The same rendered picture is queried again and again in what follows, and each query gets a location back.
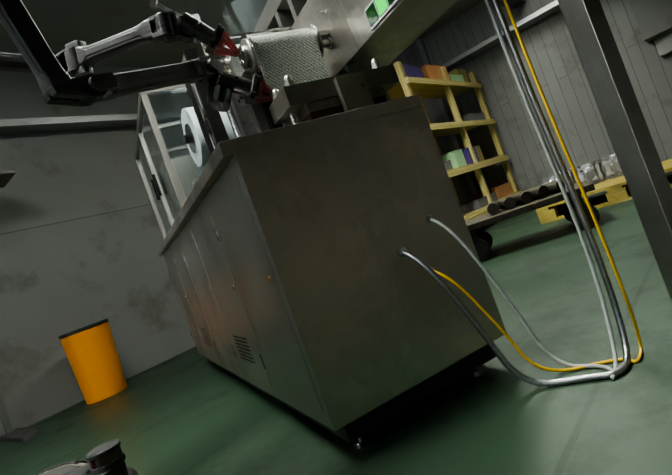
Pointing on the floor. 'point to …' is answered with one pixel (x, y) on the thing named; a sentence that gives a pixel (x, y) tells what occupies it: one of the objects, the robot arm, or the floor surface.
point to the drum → (94, 361)
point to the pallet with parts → (617, 190)
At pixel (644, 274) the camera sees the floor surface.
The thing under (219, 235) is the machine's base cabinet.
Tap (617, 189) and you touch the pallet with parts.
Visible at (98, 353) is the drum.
